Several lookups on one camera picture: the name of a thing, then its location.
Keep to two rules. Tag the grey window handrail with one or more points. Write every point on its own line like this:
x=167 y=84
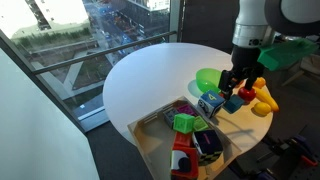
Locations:
x=100 y=52

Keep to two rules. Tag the yellow-orange toy fruit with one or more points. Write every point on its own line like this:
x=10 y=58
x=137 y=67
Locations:
x=260 y=82

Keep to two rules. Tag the light wooden box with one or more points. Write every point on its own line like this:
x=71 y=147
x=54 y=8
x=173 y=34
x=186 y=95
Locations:
x=153 y=140

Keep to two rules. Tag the green plastic bowl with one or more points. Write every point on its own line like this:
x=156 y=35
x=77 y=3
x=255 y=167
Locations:
x=207 y=79

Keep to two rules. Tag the blue fabric cube number four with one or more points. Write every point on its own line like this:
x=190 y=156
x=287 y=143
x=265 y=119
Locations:
x=210 y=102

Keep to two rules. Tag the magenta rubber block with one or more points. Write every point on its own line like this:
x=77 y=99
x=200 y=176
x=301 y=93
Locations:
x=186 y=109

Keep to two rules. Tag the orange-red rubber block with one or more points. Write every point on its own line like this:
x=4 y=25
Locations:
x=182 y=139

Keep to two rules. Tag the grey rubber block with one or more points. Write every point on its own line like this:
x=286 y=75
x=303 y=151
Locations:
x=169 y=116

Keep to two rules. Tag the red toy apple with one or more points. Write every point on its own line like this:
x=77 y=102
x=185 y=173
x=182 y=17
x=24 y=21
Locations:
x=247 y=94

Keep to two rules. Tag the black red clamp tool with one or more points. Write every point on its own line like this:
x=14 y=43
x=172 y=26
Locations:
x=301 y=150

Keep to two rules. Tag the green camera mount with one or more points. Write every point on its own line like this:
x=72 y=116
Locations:
x=286 y=54

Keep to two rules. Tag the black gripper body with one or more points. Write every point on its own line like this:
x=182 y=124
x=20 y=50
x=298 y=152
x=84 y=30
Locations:
x=246 y=61

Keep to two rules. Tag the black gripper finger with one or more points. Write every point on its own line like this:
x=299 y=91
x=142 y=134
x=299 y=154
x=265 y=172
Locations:
x=251 y=79
x=225 y=84

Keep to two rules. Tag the black fabric cube pink one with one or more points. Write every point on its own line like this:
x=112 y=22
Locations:
x=207 y=144

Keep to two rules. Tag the large green rubber block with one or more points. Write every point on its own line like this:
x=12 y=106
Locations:
x=183 y=123

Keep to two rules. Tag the small blue rubber block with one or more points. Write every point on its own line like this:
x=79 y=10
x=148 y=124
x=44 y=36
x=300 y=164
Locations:
x=233 y=103

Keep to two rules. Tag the red toy block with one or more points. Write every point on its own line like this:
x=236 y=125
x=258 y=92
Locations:
x=184 y=163

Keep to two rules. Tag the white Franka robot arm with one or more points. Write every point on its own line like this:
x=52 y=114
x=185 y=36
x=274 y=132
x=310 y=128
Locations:
x=256 y=20

